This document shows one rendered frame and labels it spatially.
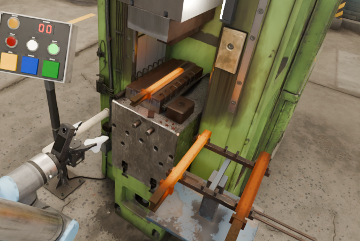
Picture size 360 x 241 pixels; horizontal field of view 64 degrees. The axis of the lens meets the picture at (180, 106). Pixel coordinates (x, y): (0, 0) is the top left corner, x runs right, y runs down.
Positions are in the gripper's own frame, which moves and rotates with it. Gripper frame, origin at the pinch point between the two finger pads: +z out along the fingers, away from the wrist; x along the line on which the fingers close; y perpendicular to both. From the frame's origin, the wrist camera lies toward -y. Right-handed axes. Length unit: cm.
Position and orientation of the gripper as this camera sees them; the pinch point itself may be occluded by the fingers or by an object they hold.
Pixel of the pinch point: (94, 128)
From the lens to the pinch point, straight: 113.1
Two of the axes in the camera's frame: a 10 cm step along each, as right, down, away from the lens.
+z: 5.2, -4.4, 7.3
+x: 8.5, 4.0, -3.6
